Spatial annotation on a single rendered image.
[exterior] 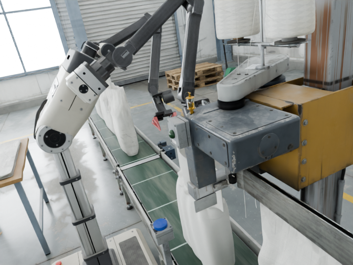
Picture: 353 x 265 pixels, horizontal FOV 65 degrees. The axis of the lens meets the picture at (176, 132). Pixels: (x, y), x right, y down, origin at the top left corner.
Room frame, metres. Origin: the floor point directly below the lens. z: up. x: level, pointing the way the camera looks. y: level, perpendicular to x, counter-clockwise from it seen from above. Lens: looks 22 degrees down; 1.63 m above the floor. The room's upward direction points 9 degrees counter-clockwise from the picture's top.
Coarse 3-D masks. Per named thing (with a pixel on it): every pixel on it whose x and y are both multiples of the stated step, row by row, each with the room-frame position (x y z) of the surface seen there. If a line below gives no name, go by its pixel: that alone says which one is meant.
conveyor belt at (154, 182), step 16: (160, 160) 2.39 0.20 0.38; (128, 176) 2.19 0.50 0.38; (144, 176) 2.14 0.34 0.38; (160, 176) 2.10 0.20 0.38; (176, 176) 2.05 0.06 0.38; (144, 192) 1.89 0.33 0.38; (160, 192) 1.85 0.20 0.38; (160, 208) 1.65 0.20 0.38; (176, 208) 1.62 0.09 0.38; (176, 224) 1.46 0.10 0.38; (176, 240) 1.31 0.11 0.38; (240, 240) 1.23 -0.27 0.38; (176, 256) 1.19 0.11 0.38; (192, 256) 1.17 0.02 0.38; (240, 256) 1.12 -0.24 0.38; (256, 256) 1.10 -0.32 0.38
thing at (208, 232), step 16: (176, 192) 1.31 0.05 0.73; (192, 208) 1.09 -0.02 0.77; (208, 208) 1.02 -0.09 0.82; (224, 208) 1.04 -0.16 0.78; (192, 224) 1.10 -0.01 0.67; (208, 224) 1.00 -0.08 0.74; (224, 224) 1.01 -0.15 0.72; (192, 240) 1.15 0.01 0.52; (208, 240) 1.00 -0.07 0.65; (224, 240) 1.01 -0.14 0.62; (208, 256) 1.01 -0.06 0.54; (224, 256) 1.01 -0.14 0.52
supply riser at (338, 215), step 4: (344, 168) 0.92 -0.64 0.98; (344, 172) 0.91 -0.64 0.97; (344, 176) 0.92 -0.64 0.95; (340, 180) 0.92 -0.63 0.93; (344, 180) 0.91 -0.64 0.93; (340, 184) 0.91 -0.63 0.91; (344, 184) 0.91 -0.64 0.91; (340, 188) 0.91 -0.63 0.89; (340, 192) 0.91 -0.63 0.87; (340, 196) 0.91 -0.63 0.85; (340, 200) 0.91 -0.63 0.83; (340, 204) 0.91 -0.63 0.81; (336, 208) 0.93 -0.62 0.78; (340, 208) 0.91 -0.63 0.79; (336, 212) 0.92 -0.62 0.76; (340, 212) 0.91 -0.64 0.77; (336, 216) 0.92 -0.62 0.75; (340, 216) 0.91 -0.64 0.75; (336, 220) 0.92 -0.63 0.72
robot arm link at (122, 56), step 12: (168, 0) 1.22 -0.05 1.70; (180, 0) 1.23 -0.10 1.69; (192, 0) 1.23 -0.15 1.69; (156, 12) 1.20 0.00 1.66; (168, 12) 1.21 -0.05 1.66; (144, 24) 1.18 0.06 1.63; (156, 24) 1.19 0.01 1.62; (132, 36) 1.16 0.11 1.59; (144, 36) 1.17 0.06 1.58; (120, 48) 1.11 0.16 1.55; (132, 48) 1.12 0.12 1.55; (120, 60) 1.10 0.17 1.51
